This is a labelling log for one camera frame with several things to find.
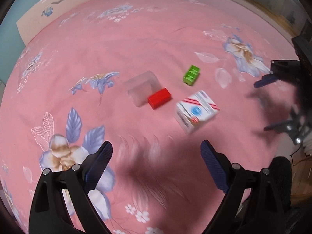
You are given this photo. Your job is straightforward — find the pink floral bedspread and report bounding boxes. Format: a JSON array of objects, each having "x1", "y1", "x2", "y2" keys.
[{"x1": 0, "y1": 0, "x2": 300, "y2": 234}]

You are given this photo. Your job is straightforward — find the clear plastic box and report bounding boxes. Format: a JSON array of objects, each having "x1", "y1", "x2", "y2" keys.
[{"x1": 124, "y1": 71, "x2": 162, "y2": 108}]

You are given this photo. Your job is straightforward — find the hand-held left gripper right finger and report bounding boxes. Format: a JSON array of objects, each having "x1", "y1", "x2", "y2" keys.
[{"x1": 200, "y1": 140, "x2": 284, "y2": 234}]

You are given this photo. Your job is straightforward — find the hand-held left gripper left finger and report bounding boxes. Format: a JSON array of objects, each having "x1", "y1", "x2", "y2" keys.
[{"x1": 29, "y1": 141, "x2": 114, "y2": 234}]

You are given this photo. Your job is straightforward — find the cream bed headboard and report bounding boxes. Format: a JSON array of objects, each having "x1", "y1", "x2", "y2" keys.
[{"x1": 16, "y1": 0, "x2": 133, "y2": 46}]

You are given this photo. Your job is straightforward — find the red plastic block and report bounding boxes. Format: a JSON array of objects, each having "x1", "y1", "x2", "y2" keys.
[{"x1": 147, "y1": 88, "x2": 171, "y2": 110}]

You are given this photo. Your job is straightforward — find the small white striped carton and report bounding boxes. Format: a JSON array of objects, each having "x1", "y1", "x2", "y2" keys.
[{"x1": 174, "y1": 90, "x2": 220, "y2": 135}]

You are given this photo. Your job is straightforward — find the green plastic block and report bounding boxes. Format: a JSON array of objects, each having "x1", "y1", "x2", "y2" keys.
[{"x1": 183, "y1": 65, "x2": 202, "y2": 87}]

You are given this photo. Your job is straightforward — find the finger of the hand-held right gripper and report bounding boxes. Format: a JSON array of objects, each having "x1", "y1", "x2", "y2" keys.
[
  {"x1": 264, "y1": 107, "x2": 312, "y2": 146},
  {"x1": 253, "y1": 60, "x2": 301, "y2": 88}
]

